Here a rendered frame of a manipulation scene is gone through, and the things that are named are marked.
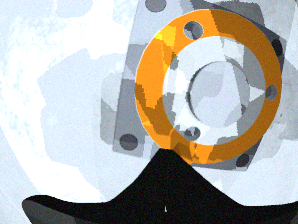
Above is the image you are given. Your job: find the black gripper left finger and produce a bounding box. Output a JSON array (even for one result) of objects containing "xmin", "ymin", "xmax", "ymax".
[{"xmin": 21, "ymin": 148, "xmax": 172, "ymax": 224}]

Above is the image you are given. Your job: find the orange round plate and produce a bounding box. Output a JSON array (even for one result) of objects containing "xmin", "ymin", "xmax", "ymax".
[{"xmin": 134, "ymin": 8, "xmax": 282, "ymax": 165}]

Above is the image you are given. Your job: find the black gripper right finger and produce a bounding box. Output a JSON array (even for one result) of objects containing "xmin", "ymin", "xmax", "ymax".
[{"xmin": 165, "ymin": 149, "xmax": 298, "ymax": 224}]

